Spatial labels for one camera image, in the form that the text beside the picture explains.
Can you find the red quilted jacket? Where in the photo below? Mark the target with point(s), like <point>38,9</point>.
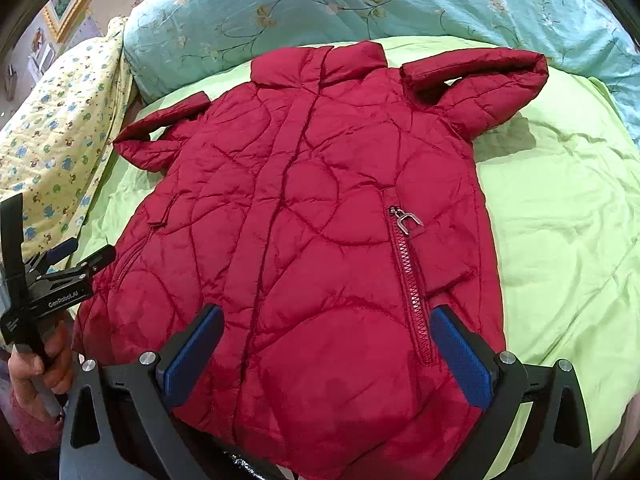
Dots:
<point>310,220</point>

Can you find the yellow patterned blanket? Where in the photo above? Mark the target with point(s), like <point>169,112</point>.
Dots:
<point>55,140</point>

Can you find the teal floral quilt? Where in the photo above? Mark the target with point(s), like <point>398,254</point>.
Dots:
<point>350,5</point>

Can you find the person's left hand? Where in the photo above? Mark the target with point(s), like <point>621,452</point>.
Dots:
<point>52,360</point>

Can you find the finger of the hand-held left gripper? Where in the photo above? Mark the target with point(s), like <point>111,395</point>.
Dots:
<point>95,259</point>
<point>64,247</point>

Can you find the light green blanket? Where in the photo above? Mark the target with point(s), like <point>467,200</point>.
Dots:
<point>555,220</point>

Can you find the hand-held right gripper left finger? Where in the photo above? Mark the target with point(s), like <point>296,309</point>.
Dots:
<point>197,350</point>

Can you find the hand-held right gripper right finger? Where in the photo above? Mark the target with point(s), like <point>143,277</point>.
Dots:
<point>460,360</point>

